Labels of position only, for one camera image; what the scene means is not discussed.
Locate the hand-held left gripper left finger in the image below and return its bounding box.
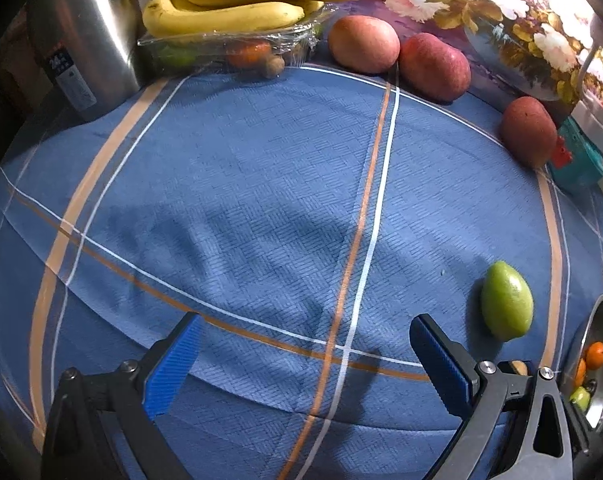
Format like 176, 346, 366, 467
40, 311, 206, 480

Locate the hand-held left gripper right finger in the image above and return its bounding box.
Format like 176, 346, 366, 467
409, 314, 593, 480

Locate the large green jujube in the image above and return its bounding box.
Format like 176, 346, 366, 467
481, 260, 535, 342

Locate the small green jujube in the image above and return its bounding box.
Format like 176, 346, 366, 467
569, 386, 593, 411

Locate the stainless steel basin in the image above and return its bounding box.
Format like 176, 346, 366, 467
559, 293, 603, 437

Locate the blue plaid tablecloth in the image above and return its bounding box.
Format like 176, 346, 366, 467
0, 62, 603, 480

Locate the teal plastic box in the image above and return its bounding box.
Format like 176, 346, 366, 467
549, 116, 603, 188

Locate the dark red apple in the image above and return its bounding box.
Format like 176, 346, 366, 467
498, 96, 559, 169

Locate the white gooseneck desk lamp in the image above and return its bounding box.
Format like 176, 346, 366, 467
573, 12, 603, 167

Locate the wrapped green jujube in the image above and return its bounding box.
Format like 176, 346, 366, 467
158, 47, 198, 70

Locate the wrapped mandarin orange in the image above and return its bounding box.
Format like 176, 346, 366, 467
226, 41, 273, 70

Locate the clear wrapped plastic tray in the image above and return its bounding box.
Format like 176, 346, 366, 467
138, 10, 328, 82

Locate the pink apple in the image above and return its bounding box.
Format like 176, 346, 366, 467
328, 15, 401, 75

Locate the stainless steel kettle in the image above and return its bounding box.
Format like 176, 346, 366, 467
26, 0, 148, 124

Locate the floral painting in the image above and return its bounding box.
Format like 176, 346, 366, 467
276, 0, 603, 128

